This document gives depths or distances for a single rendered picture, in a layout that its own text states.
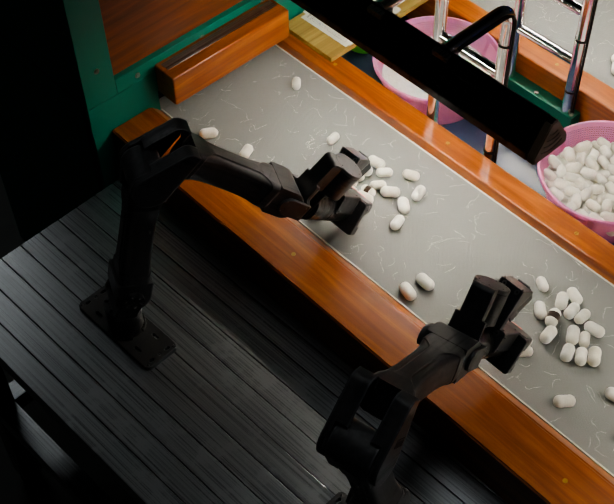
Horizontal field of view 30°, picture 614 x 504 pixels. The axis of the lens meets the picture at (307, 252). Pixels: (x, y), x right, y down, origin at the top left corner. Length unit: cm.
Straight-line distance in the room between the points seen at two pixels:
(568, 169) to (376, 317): 52
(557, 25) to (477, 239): 64
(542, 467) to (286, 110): 92
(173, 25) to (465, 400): 93
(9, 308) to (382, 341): 69
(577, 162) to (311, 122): 52
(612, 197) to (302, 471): 78
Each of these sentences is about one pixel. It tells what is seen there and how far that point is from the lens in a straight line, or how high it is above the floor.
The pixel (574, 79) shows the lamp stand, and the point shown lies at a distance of 236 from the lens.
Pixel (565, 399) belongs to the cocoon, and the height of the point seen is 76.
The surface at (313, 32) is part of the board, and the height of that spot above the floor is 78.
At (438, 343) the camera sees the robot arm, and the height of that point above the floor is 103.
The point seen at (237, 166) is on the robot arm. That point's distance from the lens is 185.
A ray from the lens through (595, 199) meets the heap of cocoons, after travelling 225.
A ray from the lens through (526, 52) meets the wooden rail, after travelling 246.
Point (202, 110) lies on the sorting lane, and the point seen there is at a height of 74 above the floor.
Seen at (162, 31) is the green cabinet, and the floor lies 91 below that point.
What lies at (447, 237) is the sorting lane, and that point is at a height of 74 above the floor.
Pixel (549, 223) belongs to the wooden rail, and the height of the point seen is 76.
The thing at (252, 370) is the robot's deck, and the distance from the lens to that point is 203.
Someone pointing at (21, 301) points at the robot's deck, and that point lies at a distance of 219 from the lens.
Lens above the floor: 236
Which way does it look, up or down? 51 degrees down
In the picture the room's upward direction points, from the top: 2 degrees counter-clockwise
